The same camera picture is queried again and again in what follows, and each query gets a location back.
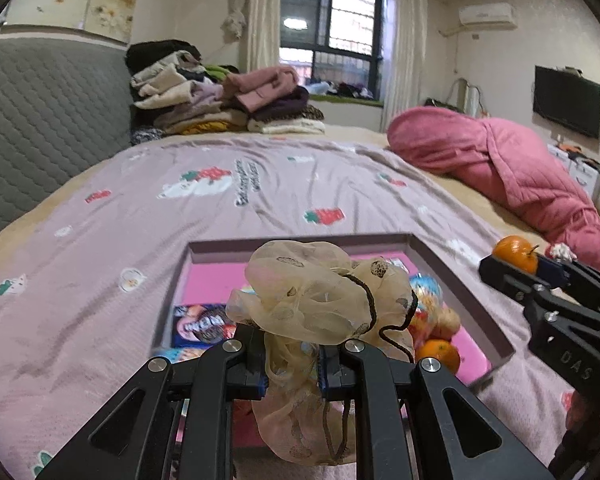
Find orange mandarin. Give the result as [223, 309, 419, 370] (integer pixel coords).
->
[492, 235, 539, 274]
[416, 338, 462, 374]

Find foil surprise egg toy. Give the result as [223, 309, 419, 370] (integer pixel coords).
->
[154, 347, 206, 364]

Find walnut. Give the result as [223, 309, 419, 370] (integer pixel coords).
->
[430, 307, 462, 341]

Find blue oreo cookie packet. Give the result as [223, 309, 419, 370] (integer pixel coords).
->
[171, 304, 236, 349]

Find beige mesh drawstring pouch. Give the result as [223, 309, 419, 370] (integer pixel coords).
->
[226, 240, 415, 466]

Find santa doll toy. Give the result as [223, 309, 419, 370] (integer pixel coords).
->
[545, 243, 578, 262]

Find grey shallow box tray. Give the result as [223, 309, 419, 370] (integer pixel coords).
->
[151, 233, 514, 389]

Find white storage boxes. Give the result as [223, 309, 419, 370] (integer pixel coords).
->
[547, 143, 600, 203]

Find pink quilted duvet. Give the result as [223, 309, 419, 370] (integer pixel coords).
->
[387, 106, 600, 271]

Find pink and blue book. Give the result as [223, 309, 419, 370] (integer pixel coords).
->
[174, 252, 494, 448]

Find pink strawberry print blanket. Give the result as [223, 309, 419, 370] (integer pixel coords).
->
[0, 136, 568, 479]

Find white curtain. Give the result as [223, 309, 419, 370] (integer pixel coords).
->
[381, 0, 428, 132]

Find white air conditioner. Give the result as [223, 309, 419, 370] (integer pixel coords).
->
[458, 2, 517, 28]

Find dark framed window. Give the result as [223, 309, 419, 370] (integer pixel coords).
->
[279, 0, 386, 101]

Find pile of folded clothes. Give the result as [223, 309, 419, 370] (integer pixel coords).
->
[125, 39, 326, 145]

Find grey quilted headboard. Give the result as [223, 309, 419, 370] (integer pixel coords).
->
[0, 38, 132, 232]

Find black wall television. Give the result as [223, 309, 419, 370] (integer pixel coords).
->
[532, 66, 600, 139]

